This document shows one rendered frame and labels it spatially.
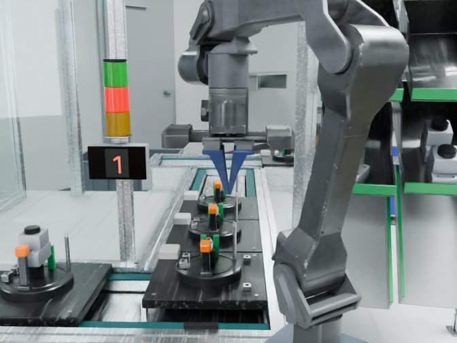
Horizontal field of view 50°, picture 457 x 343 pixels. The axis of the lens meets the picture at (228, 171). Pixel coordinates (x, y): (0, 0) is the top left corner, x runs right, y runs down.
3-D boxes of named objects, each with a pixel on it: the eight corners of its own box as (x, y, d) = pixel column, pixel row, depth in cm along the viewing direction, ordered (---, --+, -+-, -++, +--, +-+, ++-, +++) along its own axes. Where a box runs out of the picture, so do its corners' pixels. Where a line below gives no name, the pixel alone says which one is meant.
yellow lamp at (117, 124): (128, 136, 101) (126, 112, 100) (103, 136, 102) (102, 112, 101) (132, 133, 106) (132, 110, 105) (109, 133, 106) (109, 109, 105)
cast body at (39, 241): (39, 267, 95) (36, 233, 93) (17, 267, 95) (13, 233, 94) (55, 250, 103) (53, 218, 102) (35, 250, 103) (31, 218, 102)
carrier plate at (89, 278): (77, 328, 88) (77, 316, 87) (-55, 326, 88) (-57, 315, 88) (112, 271, 111) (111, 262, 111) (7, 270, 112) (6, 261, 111)
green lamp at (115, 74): (125, 87, 99) (124, 62, 98) (100, 87, 99) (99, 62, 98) (130, 86, 104) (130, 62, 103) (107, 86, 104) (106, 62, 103)
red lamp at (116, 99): (126, 111, 100) (125, 88, 99) (102, 111, 101) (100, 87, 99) (132, 109, 105) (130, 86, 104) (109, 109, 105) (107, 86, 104)
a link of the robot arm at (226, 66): (265, 36, 66) (228, 38, 74) (229, 35, 63) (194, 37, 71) (264, 88, 68) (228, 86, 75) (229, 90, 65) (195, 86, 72)
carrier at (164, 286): (267, 310, 94) (268, 248, 91) (141, 308, 94) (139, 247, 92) (262, 260, 117) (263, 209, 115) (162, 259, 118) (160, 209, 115)
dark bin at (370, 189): (394, 197, 84) (400, 162, 79) (316, 193, 86) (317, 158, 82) (384, 112, 106) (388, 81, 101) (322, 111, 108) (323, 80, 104)
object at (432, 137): (448, 164, 91) (455, 132, 87) (423, 162, 92) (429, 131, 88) (441, 138, 97) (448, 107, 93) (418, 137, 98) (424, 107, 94)
